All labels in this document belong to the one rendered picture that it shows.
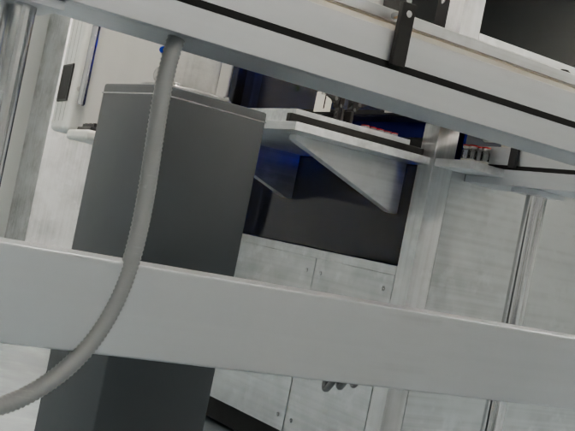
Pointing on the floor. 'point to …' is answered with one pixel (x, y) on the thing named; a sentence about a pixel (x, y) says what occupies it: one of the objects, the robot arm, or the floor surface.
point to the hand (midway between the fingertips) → (343, 117)
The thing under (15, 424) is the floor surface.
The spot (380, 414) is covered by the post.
